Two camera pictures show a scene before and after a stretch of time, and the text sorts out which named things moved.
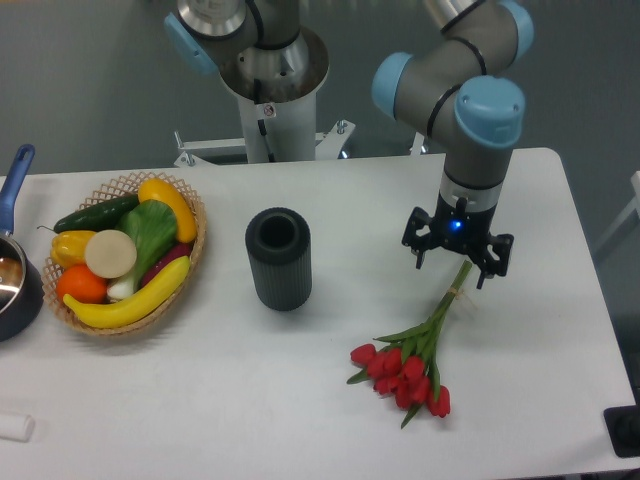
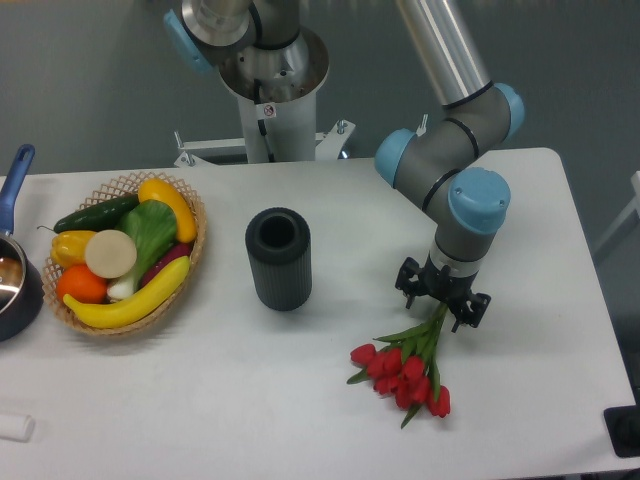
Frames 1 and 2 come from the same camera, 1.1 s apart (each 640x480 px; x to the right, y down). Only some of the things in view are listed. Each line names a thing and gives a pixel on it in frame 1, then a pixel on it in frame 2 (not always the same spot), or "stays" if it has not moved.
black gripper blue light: x=462 y=226 -> x=439 y=282
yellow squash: x=154 y=189 stays
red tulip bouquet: x=405 y=365 stays
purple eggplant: x=180 y=250 stays
